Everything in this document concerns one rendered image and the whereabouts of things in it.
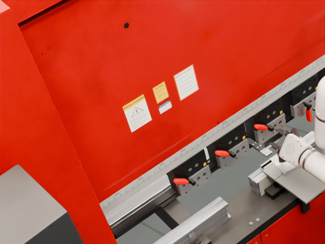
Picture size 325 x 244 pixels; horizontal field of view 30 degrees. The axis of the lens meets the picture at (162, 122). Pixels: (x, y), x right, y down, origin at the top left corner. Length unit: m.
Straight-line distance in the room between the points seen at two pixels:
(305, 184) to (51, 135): 1.27
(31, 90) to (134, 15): 0.48
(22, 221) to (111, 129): 0.69
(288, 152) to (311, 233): 0.74
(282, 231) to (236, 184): 1.29
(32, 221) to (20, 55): 0.40
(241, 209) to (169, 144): 0.63
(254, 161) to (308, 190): 1.60
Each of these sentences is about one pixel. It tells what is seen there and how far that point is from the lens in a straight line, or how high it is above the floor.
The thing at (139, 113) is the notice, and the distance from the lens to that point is 2.04.
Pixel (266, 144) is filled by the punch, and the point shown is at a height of 1.12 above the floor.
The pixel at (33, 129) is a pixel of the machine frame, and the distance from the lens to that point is 1.61.
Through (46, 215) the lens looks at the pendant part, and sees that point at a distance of 1.39.
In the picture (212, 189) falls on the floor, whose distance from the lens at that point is 4.00.
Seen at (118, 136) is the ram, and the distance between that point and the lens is 2.04.
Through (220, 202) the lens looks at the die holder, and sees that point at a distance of 2.60.
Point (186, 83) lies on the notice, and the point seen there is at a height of 1.66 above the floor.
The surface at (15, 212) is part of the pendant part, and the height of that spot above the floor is 1.95.
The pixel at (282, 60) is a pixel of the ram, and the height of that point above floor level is 1.50.
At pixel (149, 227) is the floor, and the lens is 3.90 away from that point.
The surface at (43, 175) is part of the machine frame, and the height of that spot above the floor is 1.82.
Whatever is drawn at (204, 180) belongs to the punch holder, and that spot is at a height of 1.19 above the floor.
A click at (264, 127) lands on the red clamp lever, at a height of 1.29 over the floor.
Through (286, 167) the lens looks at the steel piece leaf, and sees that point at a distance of 2.65.
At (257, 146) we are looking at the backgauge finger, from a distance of 2.75.
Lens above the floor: 2.89
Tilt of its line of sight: 39 degrees down
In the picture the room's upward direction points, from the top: 17 degrees counter-clockwise
